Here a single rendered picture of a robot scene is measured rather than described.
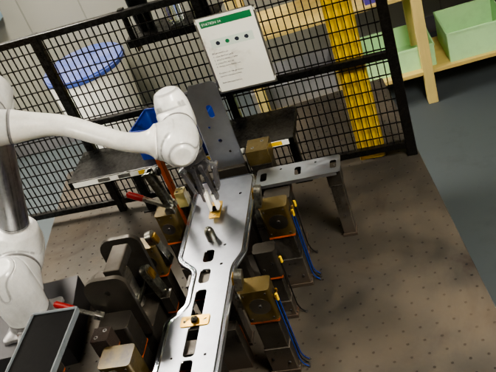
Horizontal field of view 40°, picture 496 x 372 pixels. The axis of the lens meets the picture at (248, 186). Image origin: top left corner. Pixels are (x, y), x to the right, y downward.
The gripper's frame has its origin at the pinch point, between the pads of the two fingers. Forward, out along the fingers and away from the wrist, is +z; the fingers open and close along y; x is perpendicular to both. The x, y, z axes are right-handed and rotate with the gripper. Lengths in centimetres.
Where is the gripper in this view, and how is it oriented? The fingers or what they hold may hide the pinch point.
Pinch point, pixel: (211, 199)
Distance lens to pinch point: 222.5
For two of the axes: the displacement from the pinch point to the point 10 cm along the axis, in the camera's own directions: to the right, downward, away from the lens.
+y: 9.5, -1.8, -2.5
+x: 0.9, -6.0, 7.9
